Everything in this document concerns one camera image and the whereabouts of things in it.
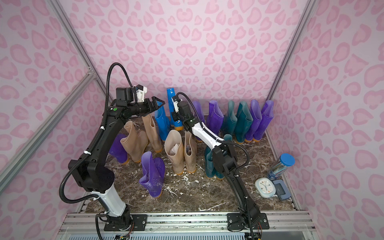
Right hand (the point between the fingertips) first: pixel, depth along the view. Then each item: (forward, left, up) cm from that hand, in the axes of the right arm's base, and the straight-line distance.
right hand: (175, 107), depth 96 cm
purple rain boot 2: (-11, -25, +2) cm, 27 cm away
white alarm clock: (-43, -52, -20) cm, 70 cm away
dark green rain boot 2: (-38, -27, -15) cm, 49 cm away
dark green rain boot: (-38, -21, -10) cm, 45 cm away
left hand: (-11, +4, +13) cm, 18 cm away
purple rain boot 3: (-13, -46, +3) cm, 48 cm away
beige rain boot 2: (-18, +12, -4) cm, 22 cm away
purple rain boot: (-2, -15, +2) cm, 15 cm away
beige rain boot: (-29, -2, -2) cm, 29 cm away
